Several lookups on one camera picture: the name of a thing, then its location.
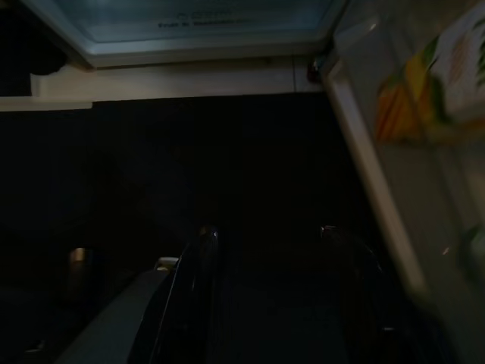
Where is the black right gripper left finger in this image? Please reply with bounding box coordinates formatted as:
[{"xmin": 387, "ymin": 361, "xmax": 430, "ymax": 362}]
[{"xmin": 139, "ymin": 226, "xmax": 228, "ymax": 364}]

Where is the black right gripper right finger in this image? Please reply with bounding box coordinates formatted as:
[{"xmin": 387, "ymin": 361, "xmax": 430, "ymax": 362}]
[{"xmin": 321, "ymin": 225, "xmax": 418, "ymax": 364}]

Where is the clear fridge crisper drawer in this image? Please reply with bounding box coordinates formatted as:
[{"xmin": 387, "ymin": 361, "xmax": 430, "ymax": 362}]
[{"xmin": 20, "ymin": 0, "xmax": 352, "ymax": 70}]

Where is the colourful juice carton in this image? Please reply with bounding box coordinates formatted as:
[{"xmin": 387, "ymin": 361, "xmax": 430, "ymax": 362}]
[{"xmin": 374, "ymin": 5, "xmax": 485, "ymax": 143}]

